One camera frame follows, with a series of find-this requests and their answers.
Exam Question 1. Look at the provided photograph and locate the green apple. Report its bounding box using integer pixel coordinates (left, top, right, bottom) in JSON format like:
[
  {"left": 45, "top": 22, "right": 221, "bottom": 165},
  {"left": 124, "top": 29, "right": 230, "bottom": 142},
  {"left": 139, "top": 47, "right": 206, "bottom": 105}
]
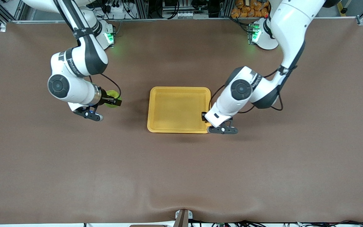
[{"left": 105, "top": 90, "right": 121, "bottom": 108}]

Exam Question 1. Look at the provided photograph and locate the yellow plastic tray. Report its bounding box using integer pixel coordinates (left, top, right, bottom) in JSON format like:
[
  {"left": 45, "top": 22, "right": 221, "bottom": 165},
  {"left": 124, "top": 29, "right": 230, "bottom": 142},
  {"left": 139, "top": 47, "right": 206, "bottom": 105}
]
[{"left": 147, "top": 87, "right": 212, "bottom": 134}]

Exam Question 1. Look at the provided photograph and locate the white power strip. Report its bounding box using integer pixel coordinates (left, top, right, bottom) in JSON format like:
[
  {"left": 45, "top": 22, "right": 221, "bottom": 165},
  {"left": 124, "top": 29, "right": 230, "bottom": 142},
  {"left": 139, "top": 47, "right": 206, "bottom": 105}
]
[{"left": 101, "top": 3, "right": 128, "bottom": 14}]

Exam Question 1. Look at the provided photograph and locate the pile of orange packets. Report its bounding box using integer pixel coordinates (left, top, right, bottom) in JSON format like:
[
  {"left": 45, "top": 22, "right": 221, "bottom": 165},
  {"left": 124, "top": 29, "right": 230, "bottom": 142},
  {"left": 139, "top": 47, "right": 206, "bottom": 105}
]
[{"left": 231, "top": 0, "right": 271, "bottom": 18}]

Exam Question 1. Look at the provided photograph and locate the grey control box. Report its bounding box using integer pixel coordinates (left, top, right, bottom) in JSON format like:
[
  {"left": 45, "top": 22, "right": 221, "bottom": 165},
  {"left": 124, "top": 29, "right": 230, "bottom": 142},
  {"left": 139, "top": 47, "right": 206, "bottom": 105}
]
[{"left": 163, "top": 0, "right": 212, "bottom": 19}]

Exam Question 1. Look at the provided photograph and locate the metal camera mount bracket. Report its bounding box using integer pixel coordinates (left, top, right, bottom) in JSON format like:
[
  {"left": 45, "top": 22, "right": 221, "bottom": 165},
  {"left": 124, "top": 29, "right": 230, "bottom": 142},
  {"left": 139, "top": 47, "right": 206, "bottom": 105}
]
[{"left": 175, "top": 209, "right": 193, "bottom": 227}]

